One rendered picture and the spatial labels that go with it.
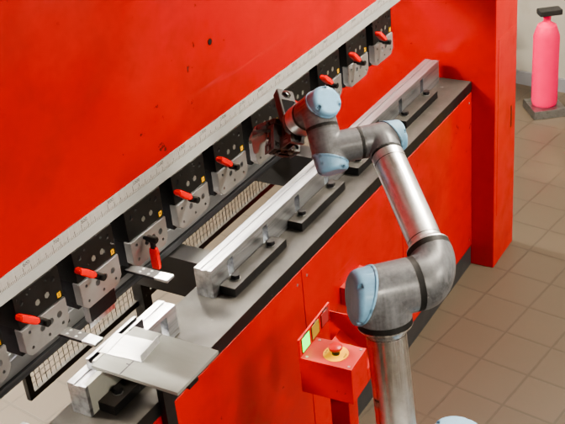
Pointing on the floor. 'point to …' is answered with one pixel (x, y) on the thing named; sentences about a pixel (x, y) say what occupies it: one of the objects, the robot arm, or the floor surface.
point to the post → (142, 294)
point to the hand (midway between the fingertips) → (263, 140)
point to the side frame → (481, 45)
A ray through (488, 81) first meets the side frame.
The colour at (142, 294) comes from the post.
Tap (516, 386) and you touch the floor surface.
